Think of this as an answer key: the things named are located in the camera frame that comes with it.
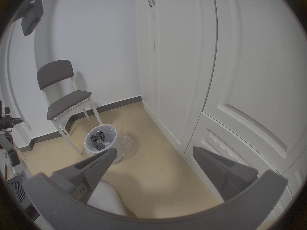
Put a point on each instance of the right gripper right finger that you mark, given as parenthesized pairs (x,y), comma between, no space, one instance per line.
(223,176)

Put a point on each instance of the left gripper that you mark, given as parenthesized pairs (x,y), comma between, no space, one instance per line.
(6,123)

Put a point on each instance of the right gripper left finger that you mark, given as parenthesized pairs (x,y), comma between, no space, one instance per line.
(96,168)

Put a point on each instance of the black plastic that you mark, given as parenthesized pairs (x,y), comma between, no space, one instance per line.
(97,140)

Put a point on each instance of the clear plastic bag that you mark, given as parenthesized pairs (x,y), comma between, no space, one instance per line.
(124,142)

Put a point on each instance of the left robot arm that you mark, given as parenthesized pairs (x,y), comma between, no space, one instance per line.
(13,157)

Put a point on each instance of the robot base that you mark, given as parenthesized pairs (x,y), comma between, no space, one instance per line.
(108,198)

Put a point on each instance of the white trash bin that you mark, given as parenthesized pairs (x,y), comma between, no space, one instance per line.
(112,134)

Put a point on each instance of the white door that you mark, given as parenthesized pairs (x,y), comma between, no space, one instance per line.
(26,80)

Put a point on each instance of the white chair dark grey seat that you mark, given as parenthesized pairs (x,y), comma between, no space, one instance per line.
(69,102)

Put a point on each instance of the white wardrobe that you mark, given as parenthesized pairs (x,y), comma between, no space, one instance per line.
(191,68)

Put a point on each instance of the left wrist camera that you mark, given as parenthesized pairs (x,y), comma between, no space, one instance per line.
(6,111)

